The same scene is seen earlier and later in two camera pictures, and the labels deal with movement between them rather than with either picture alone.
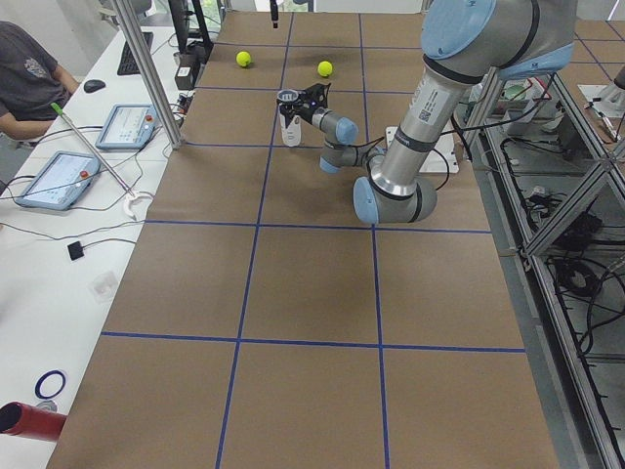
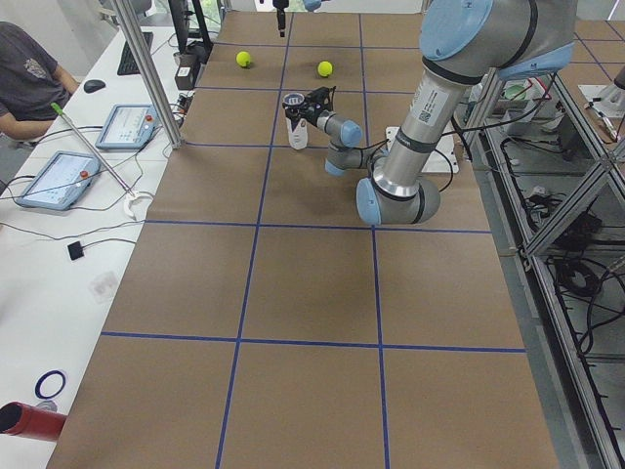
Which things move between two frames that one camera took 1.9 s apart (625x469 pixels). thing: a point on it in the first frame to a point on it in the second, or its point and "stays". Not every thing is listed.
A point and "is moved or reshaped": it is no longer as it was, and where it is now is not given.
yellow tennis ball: (324, 67) stays
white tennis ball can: (292, 133) is moved or reshaped
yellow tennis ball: (243, 59) stays
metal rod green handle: (61, 112) stays
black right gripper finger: (274, 14) to (280, 6)
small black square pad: (75, 250) stays
